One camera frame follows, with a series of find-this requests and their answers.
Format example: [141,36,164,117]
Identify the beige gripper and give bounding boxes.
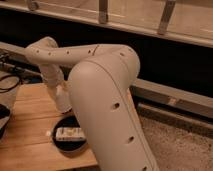
[46,79,73,115]

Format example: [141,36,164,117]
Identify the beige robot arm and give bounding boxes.
[25,37,160,171]

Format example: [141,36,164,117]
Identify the white rectangular eraser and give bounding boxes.
[55,127,86,141]

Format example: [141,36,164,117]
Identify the small white table marker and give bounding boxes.
[45,131,51,136]

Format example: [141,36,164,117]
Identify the black round plate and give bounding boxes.
[51,116,86,152]

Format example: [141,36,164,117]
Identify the dark object at left edge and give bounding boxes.
[0,104,10,139]

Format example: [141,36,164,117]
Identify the black cable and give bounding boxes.
[0,73,23,94]

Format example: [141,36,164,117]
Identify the metal window frame rail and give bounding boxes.
[0,39,213,119]

